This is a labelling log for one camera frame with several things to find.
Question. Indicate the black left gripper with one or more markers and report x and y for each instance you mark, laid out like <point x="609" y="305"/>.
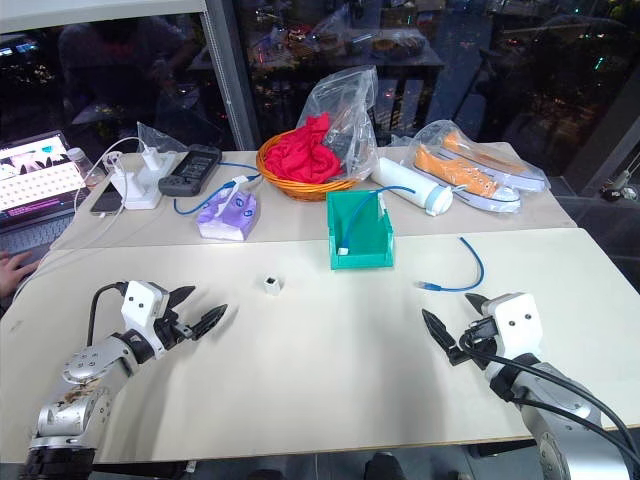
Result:
<point x="170" y="330"/>

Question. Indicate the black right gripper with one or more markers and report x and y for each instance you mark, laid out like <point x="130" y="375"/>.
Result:
<point x="477" y="340"/>

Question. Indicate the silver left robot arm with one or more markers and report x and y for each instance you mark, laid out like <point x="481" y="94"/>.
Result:
<point x="82" y="367"/>

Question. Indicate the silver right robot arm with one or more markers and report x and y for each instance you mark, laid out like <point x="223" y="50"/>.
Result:
<point x="560" y="400"/>

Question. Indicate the small white cube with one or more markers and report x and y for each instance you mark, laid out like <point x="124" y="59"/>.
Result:
<point x="272" y="285"/>

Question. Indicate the person's bare hand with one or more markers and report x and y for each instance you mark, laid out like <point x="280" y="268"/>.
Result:
<point x="15" y="272"/>

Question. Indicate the purple tissue pack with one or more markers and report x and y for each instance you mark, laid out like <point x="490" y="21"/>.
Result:
<point x="225" y="220"/>

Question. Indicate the green plastic bin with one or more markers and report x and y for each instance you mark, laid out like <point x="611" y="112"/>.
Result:
<point x="372" y="235"/>

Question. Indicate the white power strip with charger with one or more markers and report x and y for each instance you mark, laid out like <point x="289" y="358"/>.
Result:
<point x="137" y="187"/>

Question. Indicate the black rectangular device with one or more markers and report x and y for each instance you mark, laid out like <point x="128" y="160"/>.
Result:
<point x="192" y="170"/>

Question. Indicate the orange canvas sneaker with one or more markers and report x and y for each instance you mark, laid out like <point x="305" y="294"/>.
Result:
<point x="500" y="162"/>
<point x="460" y="177"/>

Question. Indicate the dark smartphone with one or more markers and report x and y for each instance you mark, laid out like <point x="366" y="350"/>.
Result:
<point x="106" y="200"/>

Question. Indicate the white cylindrical bottle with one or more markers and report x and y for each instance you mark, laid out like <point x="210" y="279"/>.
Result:
<point x="405" y="182"/>

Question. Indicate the orange wicker basket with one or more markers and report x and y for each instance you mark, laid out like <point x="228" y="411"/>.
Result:
<point x="300" y="187"/>

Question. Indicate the dark rounded shape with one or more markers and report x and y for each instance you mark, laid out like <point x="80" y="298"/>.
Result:
<point x="382" y="467"/>

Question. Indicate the small clear plastic bag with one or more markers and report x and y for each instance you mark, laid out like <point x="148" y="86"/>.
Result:
<point x="160" y="137"/>

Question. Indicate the clear plastic shoe bag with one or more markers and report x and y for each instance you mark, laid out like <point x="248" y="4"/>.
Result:
<point x="425" y="137"/>

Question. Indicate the small clear bottle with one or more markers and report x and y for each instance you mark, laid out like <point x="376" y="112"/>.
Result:
<point x="82" y="165"/>

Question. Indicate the red cloth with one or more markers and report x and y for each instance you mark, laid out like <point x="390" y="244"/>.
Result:
<point x="300" y="155"/>

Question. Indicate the grey laptop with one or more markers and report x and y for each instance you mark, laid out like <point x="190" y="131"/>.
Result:
<point x="35" y="185"/>

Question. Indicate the black item in clear bag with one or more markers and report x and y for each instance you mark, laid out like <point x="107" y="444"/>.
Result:
<point x="342" y="140"/>

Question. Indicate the large clear plastic bag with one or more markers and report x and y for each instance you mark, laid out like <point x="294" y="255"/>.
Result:
<point x="345" y="90"/>

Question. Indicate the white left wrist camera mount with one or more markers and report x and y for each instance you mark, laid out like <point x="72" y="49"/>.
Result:
<point x="140" y="305"/>

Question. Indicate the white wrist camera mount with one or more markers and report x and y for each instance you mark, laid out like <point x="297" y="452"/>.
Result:
<point x="140" y="305"/>
<point x="517" y="320"/>

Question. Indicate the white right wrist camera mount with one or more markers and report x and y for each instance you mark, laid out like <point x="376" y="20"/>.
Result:
<point x="517" y="320"/>

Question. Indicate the grey window frame post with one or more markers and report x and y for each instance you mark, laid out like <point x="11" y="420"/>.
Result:
<point x="230" y="75"/>

